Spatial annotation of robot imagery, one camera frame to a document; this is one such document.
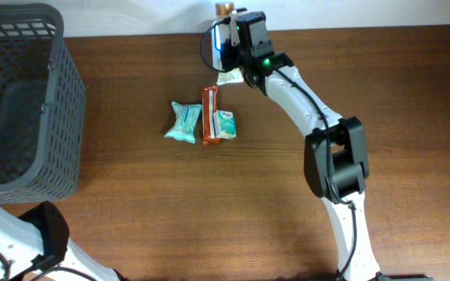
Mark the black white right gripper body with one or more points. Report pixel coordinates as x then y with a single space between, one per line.
240 52

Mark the white cream tube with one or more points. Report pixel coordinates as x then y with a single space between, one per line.
223 10

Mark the orange snack bar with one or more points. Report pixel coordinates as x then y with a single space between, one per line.
209 106

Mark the small green tissue pack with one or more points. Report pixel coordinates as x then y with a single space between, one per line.
224 124

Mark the teal wipes packet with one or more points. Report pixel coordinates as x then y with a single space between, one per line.
186 121

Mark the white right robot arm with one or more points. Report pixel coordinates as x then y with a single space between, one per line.
336 163

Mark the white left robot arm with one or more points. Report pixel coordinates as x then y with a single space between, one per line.
39 242

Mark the grey plastic basket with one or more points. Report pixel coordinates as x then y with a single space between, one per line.
42 107

